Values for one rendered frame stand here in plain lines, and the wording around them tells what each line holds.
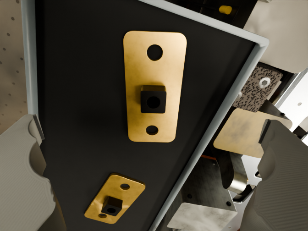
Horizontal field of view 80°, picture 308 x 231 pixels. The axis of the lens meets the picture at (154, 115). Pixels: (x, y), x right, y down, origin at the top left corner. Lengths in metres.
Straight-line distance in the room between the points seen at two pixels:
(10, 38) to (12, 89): 0.17
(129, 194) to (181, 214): 0.16
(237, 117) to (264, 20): 0.11
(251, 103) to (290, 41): 0.07
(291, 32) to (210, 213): 0.28
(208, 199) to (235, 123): 0.15
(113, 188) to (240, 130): 0.18
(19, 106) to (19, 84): 0.09
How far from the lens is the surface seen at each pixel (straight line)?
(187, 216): 0.36
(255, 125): 0.28
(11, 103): 0.83
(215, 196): 0.36
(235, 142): 0.29
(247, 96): 0.23
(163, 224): 0.61
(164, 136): 0.15
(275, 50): 0.24
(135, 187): 0.20
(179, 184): 0.19
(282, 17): 0.24
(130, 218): 0.25
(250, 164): 0.47
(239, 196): 0.58
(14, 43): 0.72
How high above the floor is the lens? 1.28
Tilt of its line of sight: 57 degrees down
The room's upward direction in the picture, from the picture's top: 179 degrees clockwise
